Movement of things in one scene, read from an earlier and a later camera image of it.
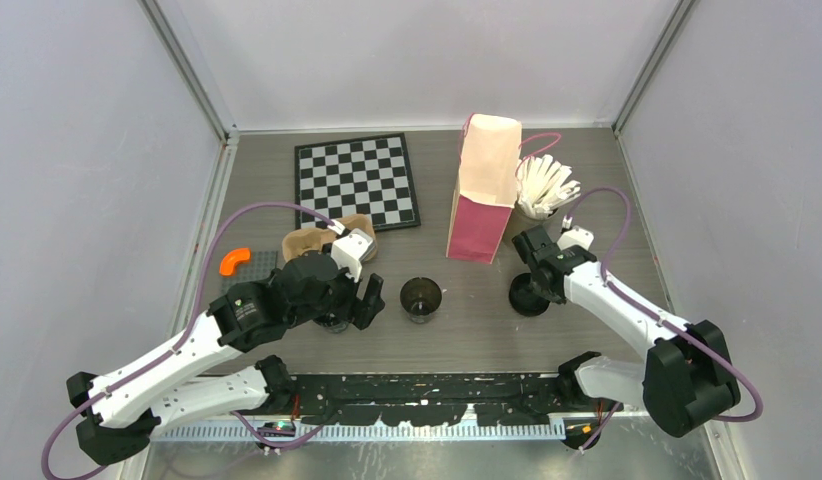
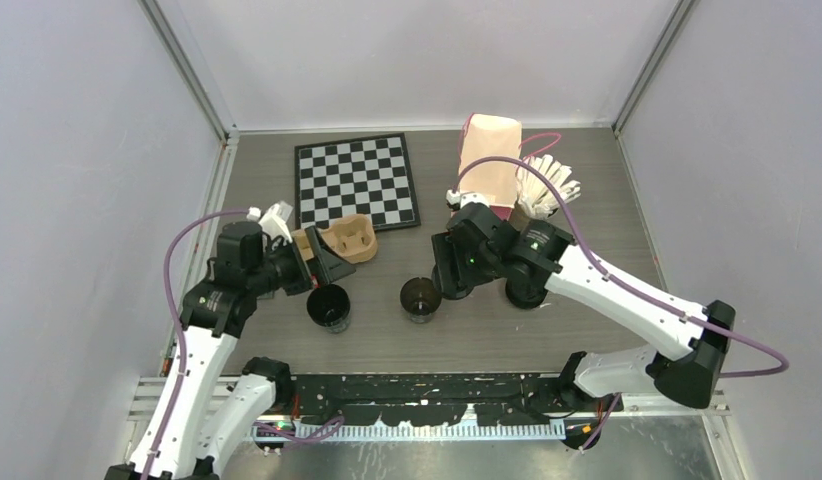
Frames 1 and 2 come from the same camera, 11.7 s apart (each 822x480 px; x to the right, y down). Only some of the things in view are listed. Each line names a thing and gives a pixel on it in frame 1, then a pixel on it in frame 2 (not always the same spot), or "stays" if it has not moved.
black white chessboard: (368, 176) stays
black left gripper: (358, 311) -> (328, 265)
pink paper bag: (485, 188) stays
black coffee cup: (420, 296) stays
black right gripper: (554, 297) -> (446, 248)
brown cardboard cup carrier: (298, 241) stays
